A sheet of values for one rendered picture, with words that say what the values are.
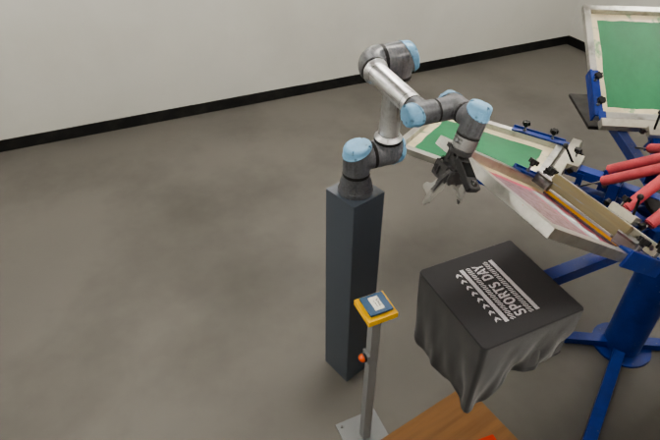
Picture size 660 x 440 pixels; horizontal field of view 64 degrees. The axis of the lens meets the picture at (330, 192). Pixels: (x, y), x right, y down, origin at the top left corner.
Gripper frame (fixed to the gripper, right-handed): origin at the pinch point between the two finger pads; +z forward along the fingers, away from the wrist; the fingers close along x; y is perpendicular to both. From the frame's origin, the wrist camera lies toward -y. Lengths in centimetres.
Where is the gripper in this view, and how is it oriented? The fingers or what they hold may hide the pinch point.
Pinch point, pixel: (442, 205)
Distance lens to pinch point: 177.1
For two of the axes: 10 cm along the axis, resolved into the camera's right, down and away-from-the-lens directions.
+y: -4.1, -5.4, 7.3
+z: -2.7, 8.4, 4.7
